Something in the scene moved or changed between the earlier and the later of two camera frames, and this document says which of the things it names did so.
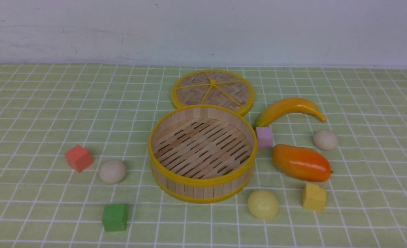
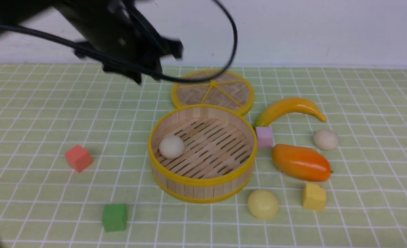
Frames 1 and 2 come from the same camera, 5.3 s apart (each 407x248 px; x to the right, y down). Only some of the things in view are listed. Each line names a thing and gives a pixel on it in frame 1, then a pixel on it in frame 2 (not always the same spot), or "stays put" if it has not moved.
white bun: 326,140 stays put
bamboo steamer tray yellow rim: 202,154 stays put
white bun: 113,171 → 171,147
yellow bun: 263,204 stays put
